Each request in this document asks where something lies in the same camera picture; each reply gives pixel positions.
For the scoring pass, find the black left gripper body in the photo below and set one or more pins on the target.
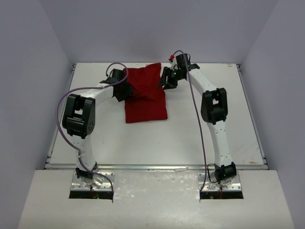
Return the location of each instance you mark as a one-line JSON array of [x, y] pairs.
[[124, 90]]

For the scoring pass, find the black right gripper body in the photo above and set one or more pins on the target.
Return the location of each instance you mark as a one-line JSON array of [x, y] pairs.
[[168, 77]]

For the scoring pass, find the red t shirt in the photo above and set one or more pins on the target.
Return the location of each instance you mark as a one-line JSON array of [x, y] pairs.
[[148, 101]]

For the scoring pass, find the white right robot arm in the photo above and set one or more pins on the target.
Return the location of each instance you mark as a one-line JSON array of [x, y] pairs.
[[210, 102]]

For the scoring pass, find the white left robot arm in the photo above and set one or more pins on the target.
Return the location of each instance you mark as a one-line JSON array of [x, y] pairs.
[[80, 115]]

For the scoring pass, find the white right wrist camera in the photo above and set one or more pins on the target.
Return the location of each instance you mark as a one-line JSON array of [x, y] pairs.
[[173, 62]]

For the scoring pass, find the left aluminium base plate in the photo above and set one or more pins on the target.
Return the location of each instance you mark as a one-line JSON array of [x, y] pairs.
[[98, 183]]

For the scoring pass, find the aluminium base plate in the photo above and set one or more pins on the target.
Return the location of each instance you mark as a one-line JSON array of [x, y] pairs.
[[208, 183], [98, 183]]

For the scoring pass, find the left side table rail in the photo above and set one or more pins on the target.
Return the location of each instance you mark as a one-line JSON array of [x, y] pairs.
[[59, 114]]

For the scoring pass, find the right aluminium base plate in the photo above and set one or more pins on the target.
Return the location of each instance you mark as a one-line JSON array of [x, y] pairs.
[[208, 183]]

